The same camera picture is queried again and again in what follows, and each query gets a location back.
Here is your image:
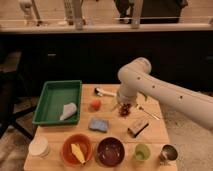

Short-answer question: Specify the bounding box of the orange bowl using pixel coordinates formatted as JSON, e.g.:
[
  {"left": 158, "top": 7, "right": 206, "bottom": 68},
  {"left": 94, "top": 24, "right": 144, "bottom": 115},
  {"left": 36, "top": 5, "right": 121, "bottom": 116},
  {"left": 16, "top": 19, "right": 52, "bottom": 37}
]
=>
[{"left": 60, "top": 134, "right": 93, "bottom": 167}]

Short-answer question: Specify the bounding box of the small red apple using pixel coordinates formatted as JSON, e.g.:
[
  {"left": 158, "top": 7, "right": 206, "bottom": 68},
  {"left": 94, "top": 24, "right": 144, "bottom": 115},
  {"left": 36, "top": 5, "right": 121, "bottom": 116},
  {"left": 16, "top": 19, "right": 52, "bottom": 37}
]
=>
[{"left": 90, "top": 99, "right": 101, "bottom": 110}]

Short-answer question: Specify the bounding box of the yellow banana piece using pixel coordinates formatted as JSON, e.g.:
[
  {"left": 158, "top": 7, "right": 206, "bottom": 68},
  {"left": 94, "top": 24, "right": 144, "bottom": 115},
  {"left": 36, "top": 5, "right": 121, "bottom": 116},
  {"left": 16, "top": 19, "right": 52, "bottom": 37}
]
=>
[{"left": 71, "top": 144, "right": 86, "bottom": 164}]

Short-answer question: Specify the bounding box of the wooden block with black base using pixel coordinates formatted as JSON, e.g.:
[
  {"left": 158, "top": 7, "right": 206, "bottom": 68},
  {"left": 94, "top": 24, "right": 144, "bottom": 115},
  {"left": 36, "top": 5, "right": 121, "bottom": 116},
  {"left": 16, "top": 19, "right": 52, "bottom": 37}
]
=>
[{"left": 127, "top": 121, "right": 149, "bottom": 138}]

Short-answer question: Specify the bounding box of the white crumpled cloth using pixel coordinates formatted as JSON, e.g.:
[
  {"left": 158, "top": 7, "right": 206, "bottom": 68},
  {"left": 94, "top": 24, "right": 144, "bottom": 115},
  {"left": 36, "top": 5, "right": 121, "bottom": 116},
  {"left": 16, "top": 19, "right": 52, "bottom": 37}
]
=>
[{"left": 60, "top": 103, "right": 77, "bottom": 121}]

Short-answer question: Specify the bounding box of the green plastic tray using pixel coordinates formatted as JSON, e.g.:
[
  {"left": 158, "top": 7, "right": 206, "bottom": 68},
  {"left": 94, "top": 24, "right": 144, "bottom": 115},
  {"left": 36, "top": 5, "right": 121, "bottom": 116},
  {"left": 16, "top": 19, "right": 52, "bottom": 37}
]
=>
[{"left": 32, "top": 80, "right": 82, "bottom": 126}]

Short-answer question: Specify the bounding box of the brown pine cone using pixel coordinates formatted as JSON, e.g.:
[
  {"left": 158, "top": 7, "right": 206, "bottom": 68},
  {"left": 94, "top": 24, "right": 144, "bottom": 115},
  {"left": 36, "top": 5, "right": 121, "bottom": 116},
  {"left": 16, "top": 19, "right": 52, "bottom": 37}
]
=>
[{"left": 119, "top": 104, "right": 131, "bottom": 117}]

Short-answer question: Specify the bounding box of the purple bowl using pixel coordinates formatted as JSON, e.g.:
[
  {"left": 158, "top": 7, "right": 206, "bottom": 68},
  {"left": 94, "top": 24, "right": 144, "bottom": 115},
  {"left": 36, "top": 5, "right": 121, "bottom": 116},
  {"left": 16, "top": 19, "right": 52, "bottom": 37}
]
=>
[{"left": 97, "top": 137, "right": 125, "bottom": 167}]

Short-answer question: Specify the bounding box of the blue sponge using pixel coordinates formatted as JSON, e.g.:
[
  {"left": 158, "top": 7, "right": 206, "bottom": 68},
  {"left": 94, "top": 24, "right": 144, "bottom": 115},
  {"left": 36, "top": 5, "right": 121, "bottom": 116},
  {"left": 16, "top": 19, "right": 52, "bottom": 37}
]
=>
[{"left": 88, "top": 118, "right": 108, "bottom": 133}]

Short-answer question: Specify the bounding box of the green plastic cup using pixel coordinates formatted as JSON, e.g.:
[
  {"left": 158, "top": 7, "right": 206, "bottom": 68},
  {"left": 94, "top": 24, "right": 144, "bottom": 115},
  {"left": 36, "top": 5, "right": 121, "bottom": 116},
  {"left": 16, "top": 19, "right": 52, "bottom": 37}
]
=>
[{"left": 134, "top": 144, "right": 151, "bottom": 161}]

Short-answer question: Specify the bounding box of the silver metal cup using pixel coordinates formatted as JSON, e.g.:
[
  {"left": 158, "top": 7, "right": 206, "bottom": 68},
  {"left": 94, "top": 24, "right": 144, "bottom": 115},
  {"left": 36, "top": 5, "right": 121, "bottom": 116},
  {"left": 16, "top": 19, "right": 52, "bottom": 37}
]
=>
[{"left": 159, "top": 144, "right": 178, "bottom": 165}]

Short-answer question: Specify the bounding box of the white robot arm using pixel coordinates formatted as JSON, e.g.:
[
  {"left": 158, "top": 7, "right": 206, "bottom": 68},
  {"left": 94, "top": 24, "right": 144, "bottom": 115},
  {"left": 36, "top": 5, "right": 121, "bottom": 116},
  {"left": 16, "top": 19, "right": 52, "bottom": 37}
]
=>
[{"left": 117, "top": 57, "right": 213, "bottom": 132}]

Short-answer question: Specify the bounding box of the silver fork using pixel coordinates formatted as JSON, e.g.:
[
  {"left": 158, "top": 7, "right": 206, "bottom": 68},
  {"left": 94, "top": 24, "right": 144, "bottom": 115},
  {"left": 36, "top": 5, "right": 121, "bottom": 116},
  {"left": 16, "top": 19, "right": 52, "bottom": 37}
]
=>
[{"left": 136, "top": 104, "right": 160, "bottom": 120}]

